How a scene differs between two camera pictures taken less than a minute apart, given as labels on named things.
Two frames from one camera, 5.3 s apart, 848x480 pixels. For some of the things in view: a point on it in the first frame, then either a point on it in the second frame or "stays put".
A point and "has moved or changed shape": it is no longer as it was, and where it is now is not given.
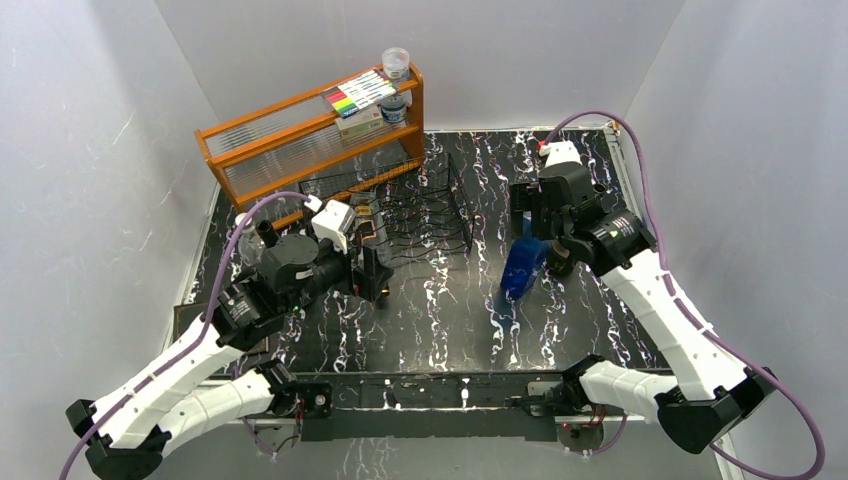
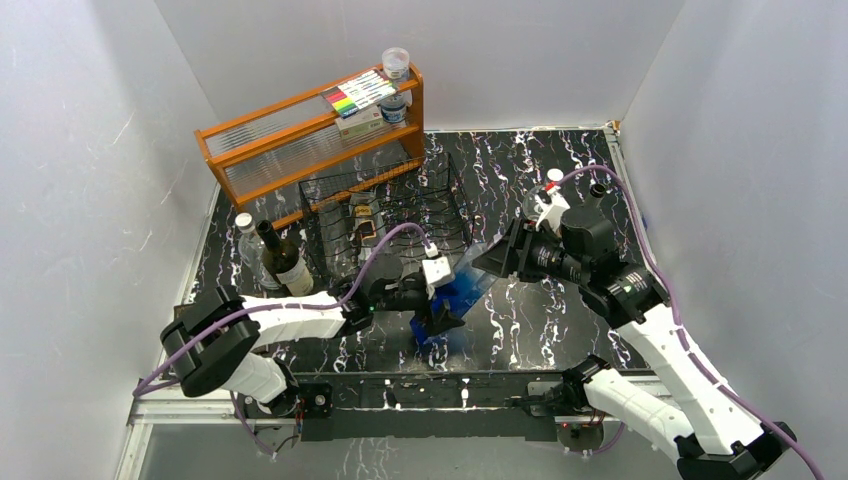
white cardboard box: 360,122 stays put
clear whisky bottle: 371,226 stays put
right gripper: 523,197 → 509,259
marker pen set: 358,92 stays put
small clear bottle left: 250,244 stays put
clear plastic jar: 396,64 stays put
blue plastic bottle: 526,257 has moved or changed shape
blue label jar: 393,109 stays put
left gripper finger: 370,259 → 443,321
